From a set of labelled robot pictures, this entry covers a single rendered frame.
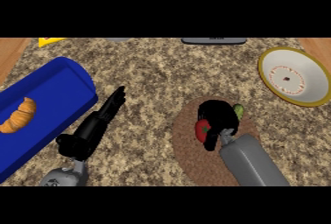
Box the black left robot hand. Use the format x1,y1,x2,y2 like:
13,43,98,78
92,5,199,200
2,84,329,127
55,85,128,162

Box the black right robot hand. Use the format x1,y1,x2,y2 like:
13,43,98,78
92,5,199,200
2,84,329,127
197,99,242,152

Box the red tomato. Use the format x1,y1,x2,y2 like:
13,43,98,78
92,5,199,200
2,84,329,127
194,119,213,144

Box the brown round placemat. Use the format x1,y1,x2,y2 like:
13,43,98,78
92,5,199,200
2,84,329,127
172,96,262,187

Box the white bowl with yellow rim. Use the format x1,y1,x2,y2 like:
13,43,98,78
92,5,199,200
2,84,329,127
258,46,331,108

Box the green vegetable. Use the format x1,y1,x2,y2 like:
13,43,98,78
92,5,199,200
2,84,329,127
233,104,246,122

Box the blue tray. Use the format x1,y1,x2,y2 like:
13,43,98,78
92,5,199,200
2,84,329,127
0,56,100,185

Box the golden croissant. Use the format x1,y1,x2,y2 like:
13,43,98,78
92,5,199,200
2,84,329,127
0,96,38,135

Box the dark grey appliance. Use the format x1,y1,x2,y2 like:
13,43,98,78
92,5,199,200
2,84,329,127
181,37,249,46

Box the pale grey object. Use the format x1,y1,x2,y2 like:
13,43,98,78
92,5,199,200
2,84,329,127
104,37,134,43

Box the yellow object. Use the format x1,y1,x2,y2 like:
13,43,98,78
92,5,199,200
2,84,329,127
38,37,69,48

